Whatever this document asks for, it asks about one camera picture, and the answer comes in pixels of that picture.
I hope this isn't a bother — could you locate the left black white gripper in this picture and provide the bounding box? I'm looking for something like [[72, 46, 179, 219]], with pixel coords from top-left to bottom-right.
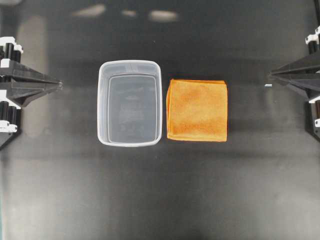
[[0, 36, 63, 149]]

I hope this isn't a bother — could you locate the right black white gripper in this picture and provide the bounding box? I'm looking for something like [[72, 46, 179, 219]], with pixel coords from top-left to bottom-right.
[[268, 26, 320, 140]]

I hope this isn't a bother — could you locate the clear plastic container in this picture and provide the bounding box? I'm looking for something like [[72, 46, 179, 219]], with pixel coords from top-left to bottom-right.
[[97, 60, 163, 148]]

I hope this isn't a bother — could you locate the folded orange towel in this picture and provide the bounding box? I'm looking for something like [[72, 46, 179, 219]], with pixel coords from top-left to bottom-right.
[[166, 79, 228, 142]]

